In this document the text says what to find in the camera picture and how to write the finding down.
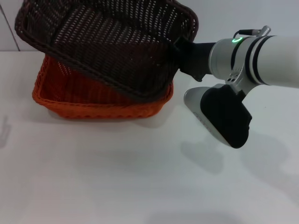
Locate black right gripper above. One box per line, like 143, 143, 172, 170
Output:
172, 37, 218, 82

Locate dark brown woven basket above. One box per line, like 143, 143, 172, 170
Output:
14, 0, 199, 101

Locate orange woven plastic basket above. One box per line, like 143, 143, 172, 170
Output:
32, 55, 175, 120

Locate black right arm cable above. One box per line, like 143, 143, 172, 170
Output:
233, 25, 272, 38

